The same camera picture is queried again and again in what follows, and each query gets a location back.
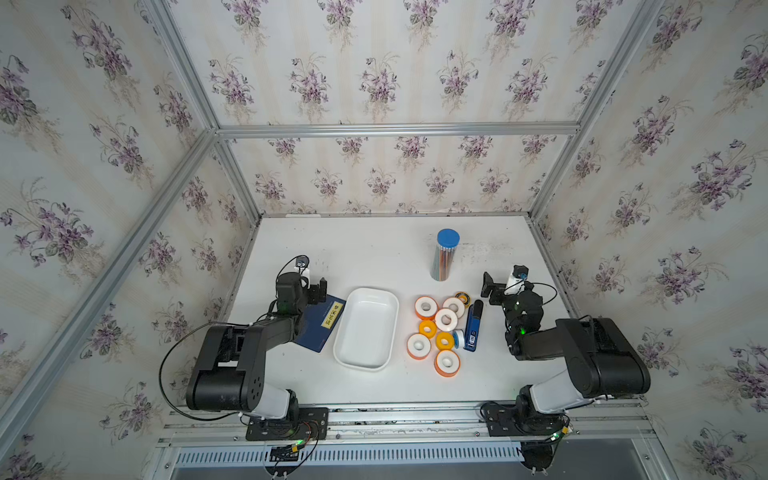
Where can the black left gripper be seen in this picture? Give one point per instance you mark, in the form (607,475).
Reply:
(313,290)

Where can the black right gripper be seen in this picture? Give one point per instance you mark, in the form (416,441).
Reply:
(498,291)

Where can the orange sealing tape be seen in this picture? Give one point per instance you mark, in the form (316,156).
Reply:
(418,346)
(456,305)
(447,363)
(426,308)
(446,320)

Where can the white storage box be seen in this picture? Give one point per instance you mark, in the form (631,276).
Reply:
(365,337)

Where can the orange sealing tape bottom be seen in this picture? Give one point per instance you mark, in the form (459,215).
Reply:
(447,363)

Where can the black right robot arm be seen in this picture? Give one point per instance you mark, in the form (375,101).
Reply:
(599,360)

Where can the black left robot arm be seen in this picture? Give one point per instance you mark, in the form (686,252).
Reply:
(229,376)

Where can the small yellow black tape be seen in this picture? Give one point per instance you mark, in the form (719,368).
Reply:
(463,297)

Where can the yellow sealing tape right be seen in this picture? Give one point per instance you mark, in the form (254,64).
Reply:
(445,341)

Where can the yellow sealing tape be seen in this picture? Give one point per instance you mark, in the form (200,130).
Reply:
(445,341)
(428,328)

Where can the yellow sealing tape left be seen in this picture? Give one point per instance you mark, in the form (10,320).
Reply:
(428,328)

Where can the blue book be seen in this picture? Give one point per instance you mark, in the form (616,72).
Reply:
(319,322)

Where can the blue-capped pencil tube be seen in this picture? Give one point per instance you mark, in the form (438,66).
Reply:
(447,241)

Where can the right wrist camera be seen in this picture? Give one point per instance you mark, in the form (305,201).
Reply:
(518,275)

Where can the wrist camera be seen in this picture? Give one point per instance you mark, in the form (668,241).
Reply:
(301,265)
(518,275)

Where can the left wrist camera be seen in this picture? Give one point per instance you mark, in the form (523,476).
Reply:
(301,265)

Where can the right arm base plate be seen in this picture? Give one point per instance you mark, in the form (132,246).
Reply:
(521,420)

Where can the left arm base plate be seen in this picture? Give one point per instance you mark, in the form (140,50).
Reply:
(288,423)

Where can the aluminium front rail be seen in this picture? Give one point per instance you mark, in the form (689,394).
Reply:
(392,434)

